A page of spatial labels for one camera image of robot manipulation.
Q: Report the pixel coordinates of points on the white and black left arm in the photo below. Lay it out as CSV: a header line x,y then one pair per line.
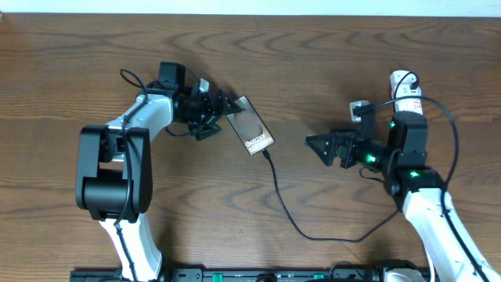
x,y
114,180

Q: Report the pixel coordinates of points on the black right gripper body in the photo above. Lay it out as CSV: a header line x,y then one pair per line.
x,y
370,152

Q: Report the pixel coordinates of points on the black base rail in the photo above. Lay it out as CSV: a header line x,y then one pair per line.
x,y
339,271

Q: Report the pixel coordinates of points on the white USB charger adapter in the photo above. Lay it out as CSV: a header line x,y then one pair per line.
x,y
402,89

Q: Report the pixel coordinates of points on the white power strip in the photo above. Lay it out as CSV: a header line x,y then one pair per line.
x,y
409,103

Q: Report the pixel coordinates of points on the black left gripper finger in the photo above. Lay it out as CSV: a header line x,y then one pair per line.
x,y
227,105
206,130

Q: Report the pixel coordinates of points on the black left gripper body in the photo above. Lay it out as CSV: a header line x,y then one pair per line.
x,y
198,115

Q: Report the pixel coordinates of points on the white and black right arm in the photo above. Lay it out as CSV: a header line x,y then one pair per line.
x,y
418,191

